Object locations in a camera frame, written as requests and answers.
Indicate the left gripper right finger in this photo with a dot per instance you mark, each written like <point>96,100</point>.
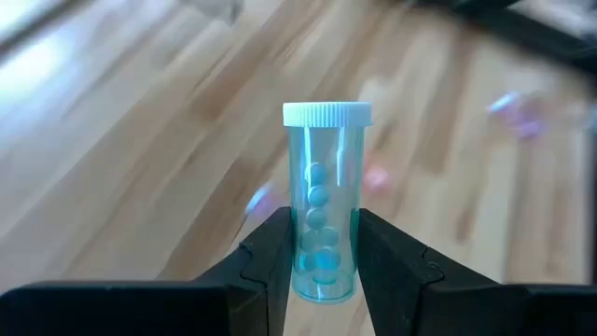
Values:
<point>443,303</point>

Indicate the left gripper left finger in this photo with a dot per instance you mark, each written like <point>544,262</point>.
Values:
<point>140,308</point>

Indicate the red medicine bottle white cap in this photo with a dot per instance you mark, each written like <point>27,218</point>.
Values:
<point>375,179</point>

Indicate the purple medicine bottle white cap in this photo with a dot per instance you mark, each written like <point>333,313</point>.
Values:
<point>263,203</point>
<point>517,116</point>

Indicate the teal medicine bottle white cap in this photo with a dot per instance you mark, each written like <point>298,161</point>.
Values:
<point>326,140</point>

